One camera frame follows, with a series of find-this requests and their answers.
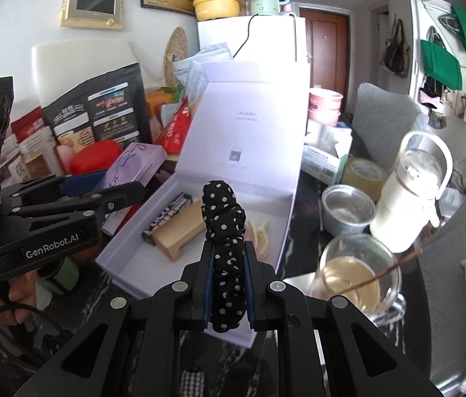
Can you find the pink paper cup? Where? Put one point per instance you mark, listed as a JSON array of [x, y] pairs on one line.
[[323, 105]]

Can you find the metal bowl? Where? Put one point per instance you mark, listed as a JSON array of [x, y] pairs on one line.
[[346, 211]]

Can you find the small black barcode box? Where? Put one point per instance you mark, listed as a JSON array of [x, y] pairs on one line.
[[166, 217]]

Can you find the beige wooden block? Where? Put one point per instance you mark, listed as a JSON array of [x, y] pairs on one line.
[[179, 231]]

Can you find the white rounded board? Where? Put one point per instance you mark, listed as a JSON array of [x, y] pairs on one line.
[[71, 70]]

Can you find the grey leaf pattern cushion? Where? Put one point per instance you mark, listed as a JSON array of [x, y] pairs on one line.
[[385, 115]]

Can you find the white blue paper packets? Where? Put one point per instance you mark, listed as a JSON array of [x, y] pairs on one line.
[[187, 74]]

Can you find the white hinged gift box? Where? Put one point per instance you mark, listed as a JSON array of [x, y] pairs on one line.
[[249, 132]]

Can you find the yellow cooking pot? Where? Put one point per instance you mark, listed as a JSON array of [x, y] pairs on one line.
[[216, 4]]

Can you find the purple cardboard box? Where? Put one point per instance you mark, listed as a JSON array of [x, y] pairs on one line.
[[137, 163]]

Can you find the thin brown stick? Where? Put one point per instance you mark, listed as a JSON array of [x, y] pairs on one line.
[[398, 261]]

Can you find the green plastic object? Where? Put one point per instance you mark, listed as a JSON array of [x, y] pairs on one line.
[[65, 275]]

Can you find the person's left hand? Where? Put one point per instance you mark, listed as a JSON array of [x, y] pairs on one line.
[[22, 293]]

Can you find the beige wall intercom panel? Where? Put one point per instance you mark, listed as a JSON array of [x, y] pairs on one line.
[[92, 2]]

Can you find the cream hair claw clip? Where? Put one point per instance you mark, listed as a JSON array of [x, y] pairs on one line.
[[264, 235]]

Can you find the red glossy case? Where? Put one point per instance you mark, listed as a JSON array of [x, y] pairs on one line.
[[92, 157]]

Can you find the dark hanging handbag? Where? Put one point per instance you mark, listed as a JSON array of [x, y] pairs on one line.
[[396, 53]]

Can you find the brown door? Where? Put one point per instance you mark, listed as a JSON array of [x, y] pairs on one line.
[[326, 49]]

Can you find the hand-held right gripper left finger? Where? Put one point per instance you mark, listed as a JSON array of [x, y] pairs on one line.
[[207, 281]]

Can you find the brown labelled packet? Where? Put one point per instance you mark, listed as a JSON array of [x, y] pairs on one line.
[[38, 157]]

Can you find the glass cup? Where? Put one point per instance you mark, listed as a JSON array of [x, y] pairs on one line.
[[352, 277]]

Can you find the orange cardboard box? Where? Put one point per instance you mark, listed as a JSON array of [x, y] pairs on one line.
[[156, 101]]

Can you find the black white checkered cloth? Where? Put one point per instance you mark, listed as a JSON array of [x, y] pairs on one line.
[[193, 382]]

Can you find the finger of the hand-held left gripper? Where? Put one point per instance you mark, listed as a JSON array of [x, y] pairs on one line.
[[125, 194], [84, 182]]

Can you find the black polka dot scrunchie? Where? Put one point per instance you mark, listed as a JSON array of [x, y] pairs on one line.
[[224, 231]]

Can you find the red snack bag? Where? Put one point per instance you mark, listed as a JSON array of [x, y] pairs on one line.
[[175, 128]]

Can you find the round woven mat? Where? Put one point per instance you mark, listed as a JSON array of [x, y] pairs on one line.
[[177, 45]]

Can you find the white blue medicine box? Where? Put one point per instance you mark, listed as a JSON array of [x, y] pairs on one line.
[[319, 161]]

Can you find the white refrigerator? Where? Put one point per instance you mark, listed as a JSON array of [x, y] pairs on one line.
[[266, 37]]

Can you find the clear packing tape roll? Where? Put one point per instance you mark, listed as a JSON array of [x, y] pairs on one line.
[[365, 173]]

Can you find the red snack packet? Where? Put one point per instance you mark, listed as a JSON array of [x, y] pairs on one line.
[[28, 128]]

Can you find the grey sofa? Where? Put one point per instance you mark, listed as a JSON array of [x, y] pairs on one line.
[[443, 297]]

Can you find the black snack pouch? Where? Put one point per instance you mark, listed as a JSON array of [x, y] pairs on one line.
[[104, 103]]

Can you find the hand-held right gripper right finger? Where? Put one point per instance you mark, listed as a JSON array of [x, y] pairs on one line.
[[251, 285]]

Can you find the white thermos bottle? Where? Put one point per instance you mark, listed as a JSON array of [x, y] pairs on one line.
[[398, 206]]

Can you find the grey crumpled cloth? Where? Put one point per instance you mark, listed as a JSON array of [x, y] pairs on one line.
[[460, 178]]

